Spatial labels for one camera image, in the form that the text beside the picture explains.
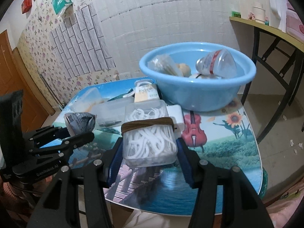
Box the long clear plastic case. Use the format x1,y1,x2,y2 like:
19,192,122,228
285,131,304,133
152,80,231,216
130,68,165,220
90,97,134,127

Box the clear box of toothpicks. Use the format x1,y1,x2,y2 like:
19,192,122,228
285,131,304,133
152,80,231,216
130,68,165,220
70,88,105,112

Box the white plastic hook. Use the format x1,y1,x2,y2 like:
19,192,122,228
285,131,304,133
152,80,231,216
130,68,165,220
123,89,135,98

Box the red wall box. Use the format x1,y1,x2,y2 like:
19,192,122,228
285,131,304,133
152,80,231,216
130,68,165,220
21,0,32,14

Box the light blue plastic basin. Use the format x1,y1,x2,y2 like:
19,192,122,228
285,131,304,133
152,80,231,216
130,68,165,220
139,42,257,112

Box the white USB wall charger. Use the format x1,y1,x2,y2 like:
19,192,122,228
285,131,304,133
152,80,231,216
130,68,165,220
166,104,185,132

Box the clear bag of swabs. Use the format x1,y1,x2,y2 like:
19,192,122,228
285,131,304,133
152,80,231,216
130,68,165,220
147,54,183,77

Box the grey foil snack packet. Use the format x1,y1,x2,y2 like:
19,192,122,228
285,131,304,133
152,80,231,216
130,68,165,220
64,112,96,136

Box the small green box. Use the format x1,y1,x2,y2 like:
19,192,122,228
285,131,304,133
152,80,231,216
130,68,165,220
231,10,242,18

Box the white wall socket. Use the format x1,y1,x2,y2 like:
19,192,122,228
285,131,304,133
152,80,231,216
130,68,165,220
119,72,132,80

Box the crushed clear plastic bottle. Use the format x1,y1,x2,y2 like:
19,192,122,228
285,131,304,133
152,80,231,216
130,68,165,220
195,48,237,79

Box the black device with label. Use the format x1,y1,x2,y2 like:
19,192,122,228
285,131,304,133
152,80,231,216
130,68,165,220
134,79,160,103

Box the brown wooden door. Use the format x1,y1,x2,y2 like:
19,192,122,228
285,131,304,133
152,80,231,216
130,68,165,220
0,30,55,132

